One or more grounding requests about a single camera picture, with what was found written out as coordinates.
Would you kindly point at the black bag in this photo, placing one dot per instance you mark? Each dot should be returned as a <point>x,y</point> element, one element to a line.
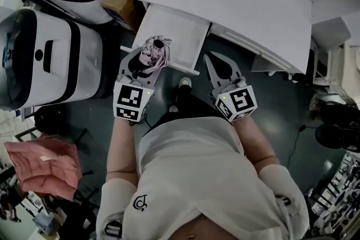
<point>337,126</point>

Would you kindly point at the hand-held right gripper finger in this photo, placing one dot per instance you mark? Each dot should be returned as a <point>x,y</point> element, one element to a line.
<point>209,70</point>
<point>229,63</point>

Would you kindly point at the white cabinet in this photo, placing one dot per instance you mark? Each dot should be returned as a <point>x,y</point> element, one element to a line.
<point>239,0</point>

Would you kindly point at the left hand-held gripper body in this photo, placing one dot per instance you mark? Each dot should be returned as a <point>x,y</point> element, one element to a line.
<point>128,98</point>

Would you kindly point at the person's left forearm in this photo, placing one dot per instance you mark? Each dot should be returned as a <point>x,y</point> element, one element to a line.
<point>122,149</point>

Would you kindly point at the black chair base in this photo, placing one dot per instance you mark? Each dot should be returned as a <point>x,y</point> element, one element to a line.
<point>84,165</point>

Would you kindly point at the person's left hand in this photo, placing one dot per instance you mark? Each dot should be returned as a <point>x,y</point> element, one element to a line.
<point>132,80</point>

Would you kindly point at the person's black trousers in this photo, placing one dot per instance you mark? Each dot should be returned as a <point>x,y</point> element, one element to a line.
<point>194,106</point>

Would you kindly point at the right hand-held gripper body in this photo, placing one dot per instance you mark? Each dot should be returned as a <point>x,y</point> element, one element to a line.
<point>239,102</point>

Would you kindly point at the person's right forearm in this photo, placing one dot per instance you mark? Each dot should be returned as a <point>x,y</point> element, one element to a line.
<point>256,146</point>

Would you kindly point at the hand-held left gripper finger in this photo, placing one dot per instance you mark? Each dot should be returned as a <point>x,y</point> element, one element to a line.
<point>156,75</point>
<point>125,61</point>

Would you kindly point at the person's right hand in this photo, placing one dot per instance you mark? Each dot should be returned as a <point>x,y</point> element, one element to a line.
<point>234,84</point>

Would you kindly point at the person's white shoe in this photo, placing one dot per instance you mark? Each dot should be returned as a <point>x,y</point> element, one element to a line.
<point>173,108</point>
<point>185,82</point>

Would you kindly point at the cluttered shelf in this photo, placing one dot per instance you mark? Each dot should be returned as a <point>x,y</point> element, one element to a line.
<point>334,194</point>

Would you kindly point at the white drawer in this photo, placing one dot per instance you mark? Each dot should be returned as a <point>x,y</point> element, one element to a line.
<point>174,33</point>

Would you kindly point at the pink cloth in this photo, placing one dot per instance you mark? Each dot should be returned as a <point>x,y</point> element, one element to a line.
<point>45,165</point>

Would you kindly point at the pink umbrella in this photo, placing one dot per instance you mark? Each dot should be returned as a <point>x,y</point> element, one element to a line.
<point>154,54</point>

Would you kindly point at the person's white top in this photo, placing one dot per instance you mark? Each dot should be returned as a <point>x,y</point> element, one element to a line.
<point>202,171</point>

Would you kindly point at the white plastic stool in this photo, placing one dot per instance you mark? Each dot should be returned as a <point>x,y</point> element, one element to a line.
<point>329,45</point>

